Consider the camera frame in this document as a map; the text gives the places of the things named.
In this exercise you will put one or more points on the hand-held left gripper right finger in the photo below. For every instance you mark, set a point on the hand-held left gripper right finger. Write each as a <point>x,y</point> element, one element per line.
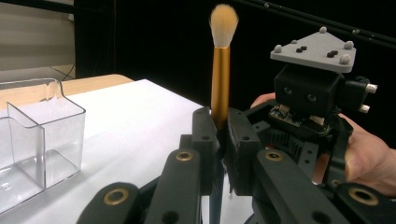
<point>243,161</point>

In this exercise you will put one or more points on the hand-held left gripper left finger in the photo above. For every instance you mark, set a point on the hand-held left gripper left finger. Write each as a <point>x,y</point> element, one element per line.
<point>205,146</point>

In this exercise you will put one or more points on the makeup brush with gold ferrule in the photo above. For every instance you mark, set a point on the makeup brush with gold ferrule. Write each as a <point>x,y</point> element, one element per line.
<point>220,87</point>

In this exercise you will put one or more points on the clear plastic organizer box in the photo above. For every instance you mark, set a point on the clear plastic organizer box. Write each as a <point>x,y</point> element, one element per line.
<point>59,140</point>

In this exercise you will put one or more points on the black curtain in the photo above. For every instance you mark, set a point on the black curtain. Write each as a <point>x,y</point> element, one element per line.
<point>155,40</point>

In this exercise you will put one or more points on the light wooden table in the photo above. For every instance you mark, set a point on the light wooden table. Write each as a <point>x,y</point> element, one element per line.
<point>93,83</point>

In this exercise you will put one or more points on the black horizontal bar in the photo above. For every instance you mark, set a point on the black horizontal bar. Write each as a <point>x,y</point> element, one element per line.
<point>37,4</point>

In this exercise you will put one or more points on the black metal frame rod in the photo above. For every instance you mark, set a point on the black metal frame rod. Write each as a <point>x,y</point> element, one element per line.
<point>358,31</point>

